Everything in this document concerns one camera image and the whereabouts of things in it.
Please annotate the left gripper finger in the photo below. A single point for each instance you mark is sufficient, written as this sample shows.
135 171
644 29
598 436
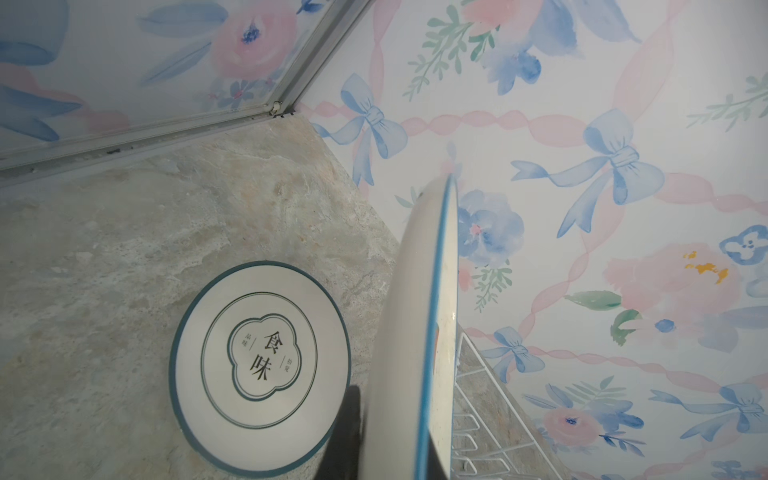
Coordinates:
341 457

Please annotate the watermelon pattern plate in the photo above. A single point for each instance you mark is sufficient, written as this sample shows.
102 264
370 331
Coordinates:
408 412

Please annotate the white plate with green rim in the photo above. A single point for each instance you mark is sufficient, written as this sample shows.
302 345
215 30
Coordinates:
258 367

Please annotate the white wire dish rack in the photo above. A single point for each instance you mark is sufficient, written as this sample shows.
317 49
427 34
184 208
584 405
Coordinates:
492 437

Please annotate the left aluminium corner post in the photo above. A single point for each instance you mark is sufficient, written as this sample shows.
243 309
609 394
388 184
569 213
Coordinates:
87 80

